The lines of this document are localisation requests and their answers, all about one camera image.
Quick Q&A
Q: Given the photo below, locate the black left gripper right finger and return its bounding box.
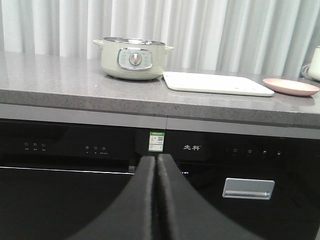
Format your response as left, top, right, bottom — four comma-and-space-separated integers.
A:
156, 154, 258, 240

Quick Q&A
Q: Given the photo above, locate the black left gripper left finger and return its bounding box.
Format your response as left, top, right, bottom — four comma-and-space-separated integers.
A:
70, 156, 156, 240

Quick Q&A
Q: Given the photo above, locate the cream bear serving tray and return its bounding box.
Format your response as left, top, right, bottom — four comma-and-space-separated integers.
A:
163, 71, 274, 97

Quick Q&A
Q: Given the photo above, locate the black built-in dishwasher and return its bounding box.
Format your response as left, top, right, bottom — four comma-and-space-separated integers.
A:
0, 119, 163, 240

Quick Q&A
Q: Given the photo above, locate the black drawer sterilizer cabinet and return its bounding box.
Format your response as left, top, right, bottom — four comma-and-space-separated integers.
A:
164, 130, 320, 240

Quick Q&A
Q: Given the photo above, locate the pale green electric cooking pot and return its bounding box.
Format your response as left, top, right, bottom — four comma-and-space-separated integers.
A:
93, 37, 174, 81

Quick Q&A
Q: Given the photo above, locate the pink round plate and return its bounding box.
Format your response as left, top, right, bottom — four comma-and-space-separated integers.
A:
263, 78, 320, 97

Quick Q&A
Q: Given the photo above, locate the white pleated curtain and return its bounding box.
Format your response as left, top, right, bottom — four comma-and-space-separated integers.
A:
0, 0, 320, 77

